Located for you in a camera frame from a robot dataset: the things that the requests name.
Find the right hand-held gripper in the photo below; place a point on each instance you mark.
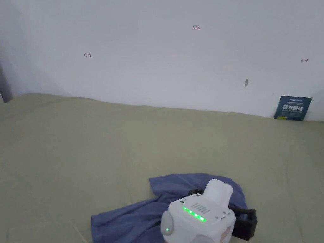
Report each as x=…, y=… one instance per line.
x=202, y=225

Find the dark blue shirt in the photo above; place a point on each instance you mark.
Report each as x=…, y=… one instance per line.
x=141, y=217

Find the dark blue printed card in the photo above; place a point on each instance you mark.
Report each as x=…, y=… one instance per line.
x=293, y=108

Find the bed with pale green sheet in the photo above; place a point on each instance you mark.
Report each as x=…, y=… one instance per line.
x=76, y=152

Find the small grey wall hook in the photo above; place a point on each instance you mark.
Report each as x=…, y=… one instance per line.
x=246, y=82

